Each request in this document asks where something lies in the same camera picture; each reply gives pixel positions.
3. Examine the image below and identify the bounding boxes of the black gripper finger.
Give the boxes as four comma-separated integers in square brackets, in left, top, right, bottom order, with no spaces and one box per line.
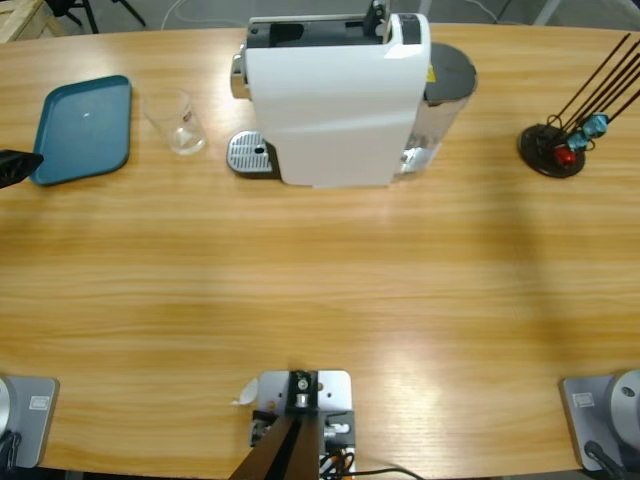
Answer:
[0,148,45,189]

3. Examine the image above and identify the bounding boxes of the clear glass cup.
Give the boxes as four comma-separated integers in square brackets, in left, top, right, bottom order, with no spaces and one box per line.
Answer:
[143,88,208,156]

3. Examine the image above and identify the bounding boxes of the white capsule coffee machine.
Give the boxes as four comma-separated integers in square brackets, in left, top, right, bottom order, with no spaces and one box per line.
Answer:
[229,0,432,190]

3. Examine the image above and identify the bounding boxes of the teal plastic tray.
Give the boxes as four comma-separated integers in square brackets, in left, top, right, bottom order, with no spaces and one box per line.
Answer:
[31,74,133,187]

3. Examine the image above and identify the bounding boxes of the black tripod legs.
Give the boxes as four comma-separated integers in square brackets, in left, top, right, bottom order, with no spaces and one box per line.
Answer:
[47,0,149,34]

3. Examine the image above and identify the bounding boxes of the metal drip tray grille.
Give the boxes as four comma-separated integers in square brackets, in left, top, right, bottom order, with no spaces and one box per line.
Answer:
[227,129,281,180]

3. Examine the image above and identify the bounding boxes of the white tape tab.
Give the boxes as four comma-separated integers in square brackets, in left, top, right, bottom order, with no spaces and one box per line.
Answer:
[230,377,259,407]

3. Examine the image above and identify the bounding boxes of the clear water tank dark lid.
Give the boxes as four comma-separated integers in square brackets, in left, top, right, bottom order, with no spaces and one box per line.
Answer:
[397,42,479,176]

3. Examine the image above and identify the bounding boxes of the black capsule holder with rods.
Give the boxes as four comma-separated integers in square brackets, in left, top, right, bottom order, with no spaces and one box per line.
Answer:
[518,32,640,179]

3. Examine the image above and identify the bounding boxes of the grey metal leg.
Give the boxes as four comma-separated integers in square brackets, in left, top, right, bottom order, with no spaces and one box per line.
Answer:
[537,0,561,26]

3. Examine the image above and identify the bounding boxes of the white cable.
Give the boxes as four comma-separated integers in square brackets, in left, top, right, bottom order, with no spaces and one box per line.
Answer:
[159,0,236,29]

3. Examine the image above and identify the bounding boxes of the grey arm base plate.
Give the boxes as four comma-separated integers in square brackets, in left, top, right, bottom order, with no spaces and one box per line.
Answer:
[0,375,60,470]
[558,368,640,471]

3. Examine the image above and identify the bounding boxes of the black base cable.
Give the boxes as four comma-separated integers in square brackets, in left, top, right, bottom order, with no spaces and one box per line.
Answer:
[0,430,24,471]
[584,440,626,480]

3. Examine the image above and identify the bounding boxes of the white mount block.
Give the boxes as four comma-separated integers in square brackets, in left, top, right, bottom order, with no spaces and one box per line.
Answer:
[249,368,357,474]

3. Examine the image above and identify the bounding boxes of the orange cable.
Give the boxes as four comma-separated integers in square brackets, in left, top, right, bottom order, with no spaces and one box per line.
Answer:
[319,447,356,474]

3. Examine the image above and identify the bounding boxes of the black cable by mount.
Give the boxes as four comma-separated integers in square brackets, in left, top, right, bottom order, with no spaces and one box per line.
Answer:
[349,466,426,480]

